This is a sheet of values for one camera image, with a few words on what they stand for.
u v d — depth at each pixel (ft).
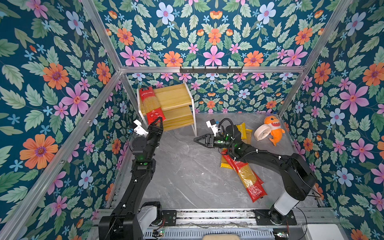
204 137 2.31
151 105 2.50
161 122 2.30
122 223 1.27
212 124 2.40
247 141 3.29
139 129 2.17
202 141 2.48
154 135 2.17
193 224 2.39
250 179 2.69
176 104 2.63
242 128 3.46
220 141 2.26
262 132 3.15
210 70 3.03
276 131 3.41
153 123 2.22
